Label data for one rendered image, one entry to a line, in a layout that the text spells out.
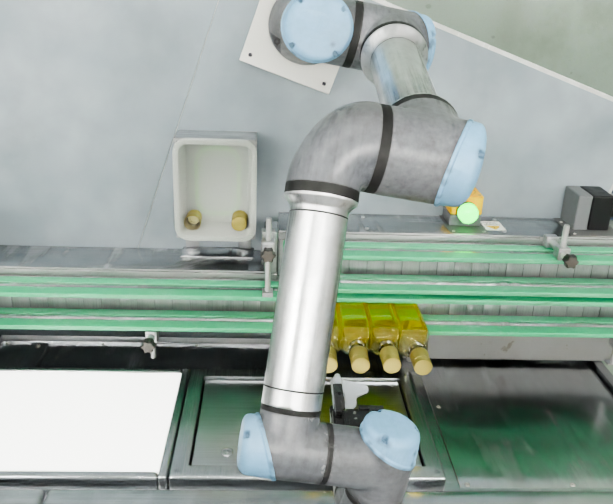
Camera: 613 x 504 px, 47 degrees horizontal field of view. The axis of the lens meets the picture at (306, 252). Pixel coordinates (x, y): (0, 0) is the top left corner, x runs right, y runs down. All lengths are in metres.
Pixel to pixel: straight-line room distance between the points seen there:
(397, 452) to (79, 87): 1.05
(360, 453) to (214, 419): 0.54
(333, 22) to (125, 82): 0.52
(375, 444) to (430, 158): 0.35
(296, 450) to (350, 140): 0.38
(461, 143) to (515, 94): 0.73
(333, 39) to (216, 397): 0.72
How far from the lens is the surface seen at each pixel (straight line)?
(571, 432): 1.53
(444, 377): 1.62
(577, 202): 1.65
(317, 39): 1.24
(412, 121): 0.90
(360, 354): 1.31
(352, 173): 0.87
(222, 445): 1.31
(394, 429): 0.89
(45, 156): 1.65
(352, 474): 0.89
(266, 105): 1.54
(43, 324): 1.56
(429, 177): 0.89
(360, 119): 0.88
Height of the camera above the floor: 2.27
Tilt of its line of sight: 68 degrees down
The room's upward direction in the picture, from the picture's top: 174 degrees clockwise
